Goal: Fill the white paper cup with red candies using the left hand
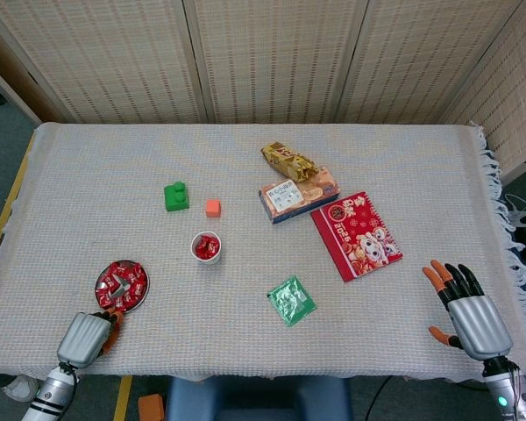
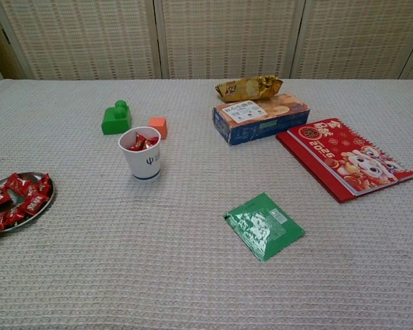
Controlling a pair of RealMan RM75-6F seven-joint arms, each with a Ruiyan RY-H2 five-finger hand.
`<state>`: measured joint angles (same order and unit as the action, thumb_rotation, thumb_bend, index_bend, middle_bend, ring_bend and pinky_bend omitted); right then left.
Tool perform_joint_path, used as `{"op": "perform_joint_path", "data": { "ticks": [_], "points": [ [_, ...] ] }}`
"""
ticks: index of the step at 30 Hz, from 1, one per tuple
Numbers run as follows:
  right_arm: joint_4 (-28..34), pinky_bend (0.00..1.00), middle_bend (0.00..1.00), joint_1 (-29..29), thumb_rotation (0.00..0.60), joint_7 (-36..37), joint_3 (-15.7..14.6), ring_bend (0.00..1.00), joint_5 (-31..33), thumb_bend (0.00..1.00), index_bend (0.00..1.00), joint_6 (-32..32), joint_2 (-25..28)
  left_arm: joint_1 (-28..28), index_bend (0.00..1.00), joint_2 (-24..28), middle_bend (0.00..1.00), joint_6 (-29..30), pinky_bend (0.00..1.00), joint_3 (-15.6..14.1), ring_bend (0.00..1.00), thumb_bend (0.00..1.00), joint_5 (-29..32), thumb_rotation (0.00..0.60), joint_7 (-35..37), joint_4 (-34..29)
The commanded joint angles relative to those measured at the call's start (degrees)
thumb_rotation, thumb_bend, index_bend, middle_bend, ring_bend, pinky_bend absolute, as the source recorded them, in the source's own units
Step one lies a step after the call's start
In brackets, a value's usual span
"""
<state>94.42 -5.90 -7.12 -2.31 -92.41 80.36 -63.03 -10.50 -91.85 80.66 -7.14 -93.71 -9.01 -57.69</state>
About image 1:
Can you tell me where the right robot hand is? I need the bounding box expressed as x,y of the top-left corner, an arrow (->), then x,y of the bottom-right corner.
422,260 -> 514,361

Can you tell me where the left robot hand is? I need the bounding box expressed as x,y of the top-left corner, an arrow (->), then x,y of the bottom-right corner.
56,310 -> 126,369

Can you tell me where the bowl of red candies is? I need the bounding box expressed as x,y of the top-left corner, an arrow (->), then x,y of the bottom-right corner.
94,259 -> 152,313

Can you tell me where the heap of red candies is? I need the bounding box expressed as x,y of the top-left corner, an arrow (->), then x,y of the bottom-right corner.
96,260 -> 149,310

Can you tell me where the white paper cup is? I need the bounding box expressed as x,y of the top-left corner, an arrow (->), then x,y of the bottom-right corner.
189,231 -> 223,265

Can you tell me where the white sneaker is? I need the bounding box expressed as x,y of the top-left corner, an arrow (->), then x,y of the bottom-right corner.
2,375 -> 40,403

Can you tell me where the orange block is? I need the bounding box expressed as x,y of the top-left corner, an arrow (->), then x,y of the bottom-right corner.
138,393 -> 166,421

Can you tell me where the red 2026 spiral calendar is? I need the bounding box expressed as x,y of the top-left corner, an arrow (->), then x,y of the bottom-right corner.
309,190 -> 404,283

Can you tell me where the white woven tablecloth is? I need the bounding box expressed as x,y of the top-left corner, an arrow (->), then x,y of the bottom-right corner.
0,120 -> 526,382

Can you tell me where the green toy building block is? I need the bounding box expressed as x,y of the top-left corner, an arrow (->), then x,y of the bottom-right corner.
163,180 -> 191,213

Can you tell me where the green foil sachet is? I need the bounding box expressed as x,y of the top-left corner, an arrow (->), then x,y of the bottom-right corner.
267,275 -> 318,328

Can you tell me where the orange and blue biscuit box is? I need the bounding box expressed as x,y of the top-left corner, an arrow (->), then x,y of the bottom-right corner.
258,165 -> 341,225

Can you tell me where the woven bamboo screen panel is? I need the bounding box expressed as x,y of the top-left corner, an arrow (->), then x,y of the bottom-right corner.
0,12 -> 67,126
442,0 -> 526,185
337,0 -> 525,125
0,0 -> 207,125
183,0 -> 369,125

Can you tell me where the golden snack bag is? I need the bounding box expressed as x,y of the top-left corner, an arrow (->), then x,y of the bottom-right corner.
260,141 -> 320,183

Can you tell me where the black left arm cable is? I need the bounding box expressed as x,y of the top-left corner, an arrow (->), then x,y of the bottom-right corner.
56,362 -> 79,413

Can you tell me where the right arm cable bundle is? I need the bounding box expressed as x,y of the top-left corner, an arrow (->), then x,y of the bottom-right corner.
507,361 -> 526,421

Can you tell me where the black floor cable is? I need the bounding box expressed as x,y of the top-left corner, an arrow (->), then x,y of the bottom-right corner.
366,375 -> 395,421

